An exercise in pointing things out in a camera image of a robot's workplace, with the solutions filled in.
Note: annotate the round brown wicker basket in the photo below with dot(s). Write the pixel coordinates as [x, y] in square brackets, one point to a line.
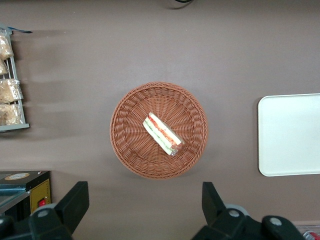
[130, 145]

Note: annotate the brown table mat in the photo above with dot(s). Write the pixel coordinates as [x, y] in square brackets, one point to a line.
[160, 50]

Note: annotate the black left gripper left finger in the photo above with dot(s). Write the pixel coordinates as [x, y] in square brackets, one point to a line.
[62, 212]

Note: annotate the black and yellow appliance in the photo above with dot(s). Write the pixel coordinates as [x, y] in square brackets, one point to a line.
[37, 190]

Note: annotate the cream plastic tray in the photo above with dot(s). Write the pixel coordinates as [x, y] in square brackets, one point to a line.
[290, 135]

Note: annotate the triangle sandwich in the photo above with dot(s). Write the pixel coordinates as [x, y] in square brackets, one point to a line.
[162, 133]

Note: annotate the blue tag strip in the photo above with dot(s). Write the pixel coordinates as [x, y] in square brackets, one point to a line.
[21, 30]

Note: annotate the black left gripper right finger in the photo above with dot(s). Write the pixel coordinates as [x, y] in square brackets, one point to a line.
[225, 222]

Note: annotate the red lidded can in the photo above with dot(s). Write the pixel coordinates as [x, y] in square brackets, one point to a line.
[312, 235]

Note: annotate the bagged bread in clear wrap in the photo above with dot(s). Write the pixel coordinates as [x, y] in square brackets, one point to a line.
[4, 47]
[10, 114]
[9, 90]
[2, 67]

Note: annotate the clear acrylic tiered stand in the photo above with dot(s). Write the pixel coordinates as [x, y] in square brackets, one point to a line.
[301, 228]

